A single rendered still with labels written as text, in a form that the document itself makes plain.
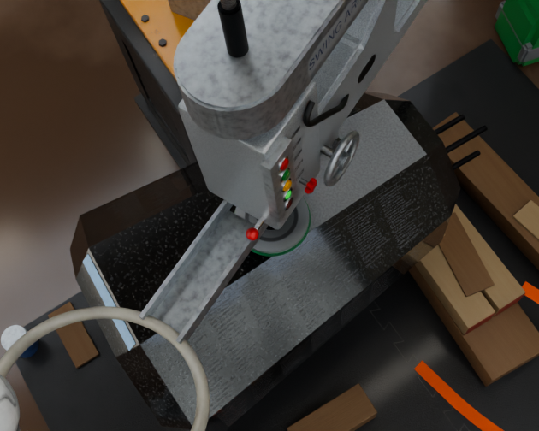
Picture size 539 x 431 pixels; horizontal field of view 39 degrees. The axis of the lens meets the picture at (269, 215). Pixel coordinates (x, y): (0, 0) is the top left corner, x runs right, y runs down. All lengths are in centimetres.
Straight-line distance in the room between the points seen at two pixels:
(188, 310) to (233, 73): 69
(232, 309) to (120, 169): 128
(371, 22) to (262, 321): 93
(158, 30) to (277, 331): 108
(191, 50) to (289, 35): 18
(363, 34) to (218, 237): 61
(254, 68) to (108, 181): 196
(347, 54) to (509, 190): 144
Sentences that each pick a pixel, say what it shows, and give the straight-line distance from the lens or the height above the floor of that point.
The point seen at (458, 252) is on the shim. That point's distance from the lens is 279.
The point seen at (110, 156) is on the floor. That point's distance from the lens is 334.
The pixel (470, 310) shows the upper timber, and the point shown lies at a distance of 275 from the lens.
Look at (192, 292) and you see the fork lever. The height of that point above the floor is 108.
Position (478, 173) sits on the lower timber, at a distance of 307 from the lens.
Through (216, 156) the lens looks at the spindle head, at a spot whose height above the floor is 140.
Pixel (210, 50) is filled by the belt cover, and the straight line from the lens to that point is 143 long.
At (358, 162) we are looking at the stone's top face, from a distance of 227.
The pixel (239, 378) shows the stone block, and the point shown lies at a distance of 228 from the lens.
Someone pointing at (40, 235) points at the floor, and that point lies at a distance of 329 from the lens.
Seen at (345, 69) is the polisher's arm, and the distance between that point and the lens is 176.
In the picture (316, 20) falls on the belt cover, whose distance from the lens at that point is 145.
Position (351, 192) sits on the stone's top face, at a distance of 223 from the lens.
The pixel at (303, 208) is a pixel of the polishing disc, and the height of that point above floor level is 88.
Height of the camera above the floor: 286
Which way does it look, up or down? 67 degrees down
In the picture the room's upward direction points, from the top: 12 degrees counter-clockwise
